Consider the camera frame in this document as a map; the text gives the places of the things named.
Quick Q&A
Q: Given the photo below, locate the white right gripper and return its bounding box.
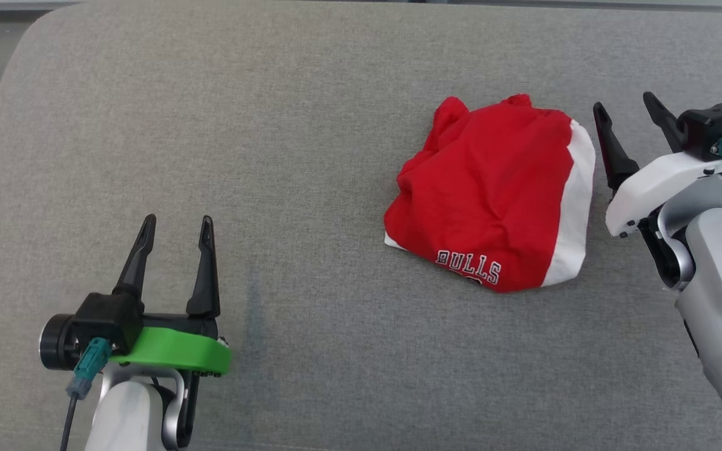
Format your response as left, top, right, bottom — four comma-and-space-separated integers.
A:
593, 92, 722, 237

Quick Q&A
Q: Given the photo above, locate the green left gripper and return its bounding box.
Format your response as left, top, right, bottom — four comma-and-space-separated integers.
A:
110, 214, 232, 376

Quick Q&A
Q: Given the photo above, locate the left black cable teal plug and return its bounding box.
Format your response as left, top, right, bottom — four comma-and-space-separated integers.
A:
60, 337, 113, 451

